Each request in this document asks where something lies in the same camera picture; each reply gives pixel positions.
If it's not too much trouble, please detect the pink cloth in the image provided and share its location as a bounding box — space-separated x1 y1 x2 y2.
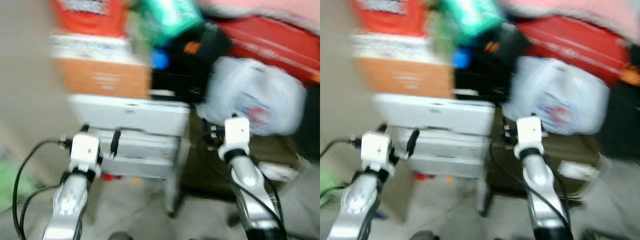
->
500 0 640 43
197 0 321 35

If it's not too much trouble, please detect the short black right arm cable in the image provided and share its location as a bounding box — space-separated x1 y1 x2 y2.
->
250 157 285 233
542 155 571 226

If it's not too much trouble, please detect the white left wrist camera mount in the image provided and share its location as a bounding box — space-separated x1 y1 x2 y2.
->
69 132 102 177
360 131 394 175

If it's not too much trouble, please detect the dark brown cabinet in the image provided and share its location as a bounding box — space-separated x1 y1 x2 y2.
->
485 107 608 203
179 106 308 203

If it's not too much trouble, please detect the red orange box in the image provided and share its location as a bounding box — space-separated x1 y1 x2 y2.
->
350 0 432 37
50 0 130 38

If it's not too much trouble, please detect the brown cardboard box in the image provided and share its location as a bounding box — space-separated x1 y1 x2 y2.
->
356 56 455 100
54 57 152 100

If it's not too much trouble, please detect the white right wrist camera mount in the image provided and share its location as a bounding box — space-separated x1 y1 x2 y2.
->
513 115 546 160
218 115 251 161

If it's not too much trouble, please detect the white patterned box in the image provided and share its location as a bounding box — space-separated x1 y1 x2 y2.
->
352 32 453 62
50 34 152 63

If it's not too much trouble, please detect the blue cap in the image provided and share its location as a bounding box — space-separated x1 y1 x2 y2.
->
452 47 473 70
151 47 172 71

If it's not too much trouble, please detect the white plastic bag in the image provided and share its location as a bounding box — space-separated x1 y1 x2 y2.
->
196 56 307 137
501 56 612 136

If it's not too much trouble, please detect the red suitcase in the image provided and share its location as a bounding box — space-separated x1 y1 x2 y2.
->
215 15 321 85
515 15 632 86

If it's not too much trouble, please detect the white plastic drawer unit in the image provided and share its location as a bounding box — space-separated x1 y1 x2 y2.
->
67 94 192 218
372 94 497 218

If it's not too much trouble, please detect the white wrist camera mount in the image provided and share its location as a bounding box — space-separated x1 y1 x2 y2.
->
69 132 102 177
360 131 394 175
513 115 546 160
218 115 251 161

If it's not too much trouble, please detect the green package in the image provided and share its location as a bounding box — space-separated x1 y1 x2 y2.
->
430 0 506 47
131 0 205 47

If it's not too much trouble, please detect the green cloth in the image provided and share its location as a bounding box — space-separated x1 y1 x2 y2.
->
320 167 341 208
0 159 32 213

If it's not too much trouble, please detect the short black arm cable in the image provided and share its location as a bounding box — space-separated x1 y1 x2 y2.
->
250 157 285 233
19 184 63 240
320 184 351 198
542 155 571 226

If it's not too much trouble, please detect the short black left arm cable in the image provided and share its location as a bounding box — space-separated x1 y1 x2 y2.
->
320 184 351 198
19 184 63 240

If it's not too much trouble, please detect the black bag orange logo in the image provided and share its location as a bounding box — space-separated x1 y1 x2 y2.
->
452 22 532 103
150 22 233 105

